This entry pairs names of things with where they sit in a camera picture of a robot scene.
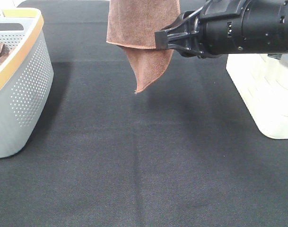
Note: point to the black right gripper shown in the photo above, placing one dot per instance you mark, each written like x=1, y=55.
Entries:
x=212, y=30

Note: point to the brown microfibre towel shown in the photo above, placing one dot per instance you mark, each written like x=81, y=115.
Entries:
x=131, y=26

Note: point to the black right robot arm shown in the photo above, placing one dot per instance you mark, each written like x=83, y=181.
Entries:
x=265, y=26

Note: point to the white plastic basket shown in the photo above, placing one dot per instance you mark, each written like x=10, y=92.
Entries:
x=262, y=83

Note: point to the grey perforated laundry basket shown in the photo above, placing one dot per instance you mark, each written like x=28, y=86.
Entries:
x=25, y=76

